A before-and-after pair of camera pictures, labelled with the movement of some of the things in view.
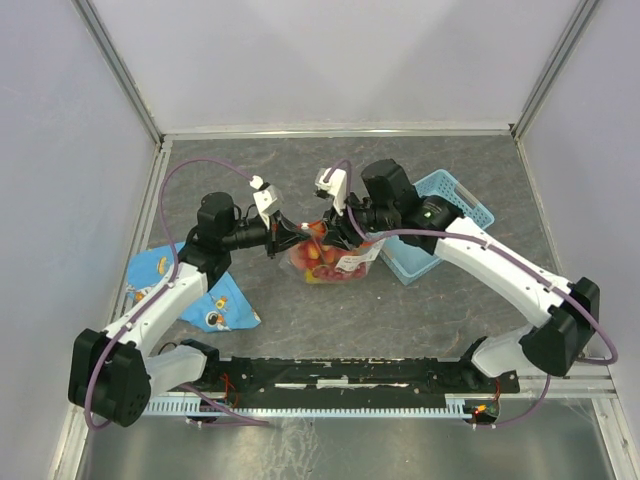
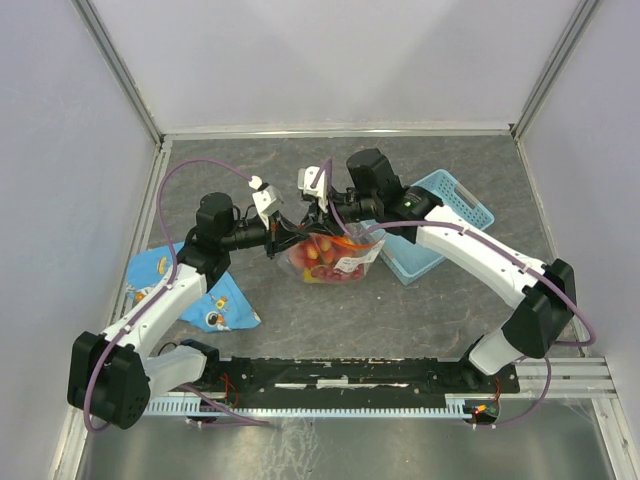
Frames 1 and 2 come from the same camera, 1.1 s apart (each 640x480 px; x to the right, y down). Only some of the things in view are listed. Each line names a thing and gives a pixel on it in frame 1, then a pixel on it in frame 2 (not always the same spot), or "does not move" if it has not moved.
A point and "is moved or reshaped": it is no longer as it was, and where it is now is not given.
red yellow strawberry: [310, 251] does not move
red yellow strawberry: [318, 228] is moved or reshaped
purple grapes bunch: [331, 274] does not move
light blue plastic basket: [406, 262] does not move
